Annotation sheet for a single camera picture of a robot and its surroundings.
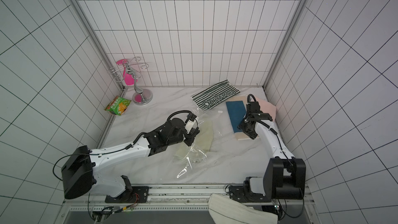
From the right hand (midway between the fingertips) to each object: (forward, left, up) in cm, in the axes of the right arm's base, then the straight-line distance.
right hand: (243, 127), depth 86 cm
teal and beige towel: (+22, +1, -9) cm, 24 cm away
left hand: (-8, +27, +5) cm, 28 cm away
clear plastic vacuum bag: (+6, +19, -1) cm, 20 cm away
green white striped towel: (+32, +16, -8) cm, 36 cm away
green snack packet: (+12, +81, -1) cm, 82 cm away
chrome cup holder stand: (+26, +71, -8) cm, 76 cm away
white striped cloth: (-39, +11, -8) cm, 41 cm away
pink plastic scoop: (+27, +74, +10) cm, 80 cm away
